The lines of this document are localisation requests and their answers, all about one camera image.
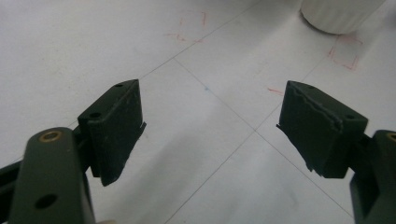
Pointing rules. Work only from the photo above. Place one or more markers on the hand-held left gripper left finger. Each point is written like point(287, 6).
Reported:
point(113, 133)

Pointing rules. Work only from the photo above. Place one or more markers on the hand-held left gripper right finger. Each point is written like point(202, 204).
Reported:
point(320, 133)

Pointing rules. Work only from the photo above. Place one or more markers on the white cup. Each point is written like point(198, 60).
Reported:
point(339, 15)

